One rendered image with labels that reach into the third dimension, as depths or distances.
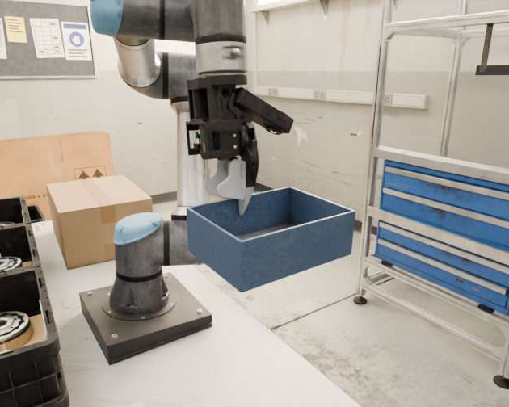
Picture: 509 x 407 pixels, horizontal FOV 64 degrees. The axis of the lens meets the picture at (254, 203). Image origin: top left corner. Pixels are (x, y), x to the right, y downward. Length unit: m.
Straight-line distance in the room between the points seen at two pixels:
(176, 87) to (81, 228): 0.62
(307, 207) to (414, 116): 2.55
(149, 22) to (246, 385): 0.71
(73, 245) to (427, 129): 2.43
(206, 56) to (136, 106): 3.60
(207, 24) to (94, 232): 0.99
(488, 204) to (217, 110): 1.56
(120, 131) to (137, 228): 3.19
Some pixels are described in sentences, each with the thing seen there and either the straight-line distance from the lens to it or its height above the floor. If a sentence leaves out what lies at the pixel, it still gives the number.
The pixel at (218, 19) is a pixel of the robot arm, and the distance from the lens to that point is 0.61.
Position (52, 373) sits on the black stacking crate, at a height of 0.87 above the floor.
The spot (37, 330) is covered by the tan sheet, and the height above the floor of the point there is 0.83.
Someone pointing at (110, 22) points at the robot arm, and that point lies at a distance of 0.71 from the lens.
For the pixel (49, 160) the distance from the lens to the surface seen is 3.88.
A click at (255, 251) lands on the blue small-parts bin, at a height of 1.11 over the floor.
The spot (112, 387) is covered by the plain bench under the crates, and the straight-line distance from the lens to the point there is 0.98.
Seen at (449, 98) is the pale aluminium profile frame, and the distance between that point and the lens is 2.80.
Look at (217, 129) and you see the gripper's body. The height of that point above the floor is 1.25.
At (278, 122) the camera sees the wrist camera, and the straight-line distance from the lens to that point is 0.65.
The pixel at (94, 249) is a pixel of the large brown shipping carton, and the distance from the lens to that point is 1.49.
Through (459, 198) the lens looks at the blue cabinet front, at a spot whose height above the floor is 0.78.
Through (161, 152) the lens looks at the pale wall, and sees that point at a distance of 4.33.
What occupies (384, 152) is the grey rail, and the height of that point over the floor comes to 0.92.
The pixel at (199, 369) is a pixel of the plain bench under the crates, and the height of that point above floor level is 0.70.
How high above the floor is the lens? 1.33
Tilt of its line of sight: 18 degrees down
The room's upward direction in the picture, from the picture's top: straight up
